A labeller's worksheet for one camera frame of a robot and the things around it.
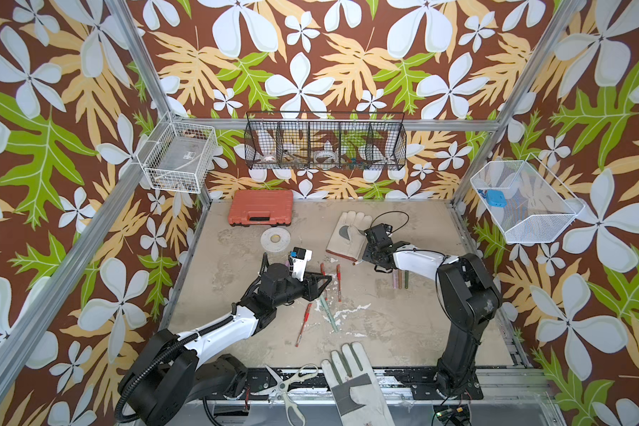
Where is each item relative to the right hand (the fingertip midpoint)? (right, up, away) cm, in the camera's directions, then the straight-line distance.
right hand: (368, 252), depth 100 cm
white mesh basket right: (+46, +16, -23) cm, 54 cm away
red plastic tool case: (-42, +19, +18) cm, 50 cm away
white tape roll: (-37, +4, +7) cm, 38 cm away
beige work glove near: (-9, -37, -27) cm, 46 cm away
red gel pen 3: (-12, -9, -4) cm, 15 cm away
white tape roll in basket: (-17, +36, -1) cm, 40 cm away
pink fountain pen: (+9, -9, -5) cm, 13 cm away
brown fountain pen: (+11, -9, -4) cm, 15 cm away
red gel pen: (-24, -22, -14) cm, 35 cm away
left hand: (-17, -5, -21) cm, 27 cm away
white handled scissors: (-26, -40, -30) cm, 56 cm away
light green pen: (-16, -20, -12) cm, 28 cm away
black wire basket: (-17, +42, -2) cm, 45 cm away
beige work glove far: (-7, +5, +7) cm, 11 cm away
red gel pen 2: (-18, -7, -1) cm, 19 cm away
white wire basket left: (-66, +33, -14) cm, 75 cm away
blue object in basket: (+40, +19, -14) cm, 46 cm away
